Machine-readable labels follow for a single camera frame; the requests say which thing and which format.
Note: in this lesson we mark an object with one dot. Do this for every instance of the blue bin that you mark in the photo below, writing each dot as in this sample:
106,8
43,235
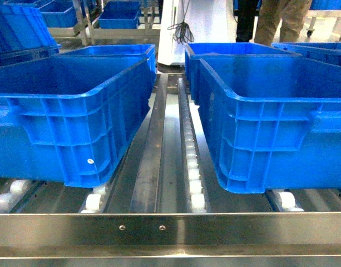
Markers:
194,51
142,50
70,119
271,122

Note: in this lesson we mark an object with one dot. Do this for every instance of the person legs khaki trousers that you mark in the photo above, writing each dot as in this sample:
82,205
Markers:
290,14

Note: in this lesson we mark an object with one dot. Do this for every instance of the stainless steel shelf rack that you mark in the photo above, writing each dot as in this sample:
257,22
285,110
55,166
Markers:
163,206

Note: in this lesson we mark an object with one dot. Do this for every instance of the blue bin front middle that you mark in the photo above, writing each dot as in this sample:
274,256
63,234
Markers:
70,119

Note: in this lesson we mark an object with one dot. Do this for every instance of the blue bin front right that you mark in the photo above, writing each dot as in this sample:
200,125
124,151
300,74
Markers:
271,122

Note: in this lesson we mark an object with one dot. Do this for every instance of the blue bin rear right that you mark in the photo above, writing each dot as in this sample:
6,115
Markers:
194,51

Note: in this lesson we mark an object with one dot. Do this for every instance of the blue bin rear middle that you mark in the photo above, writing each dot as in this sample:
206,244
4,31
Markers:
142,50

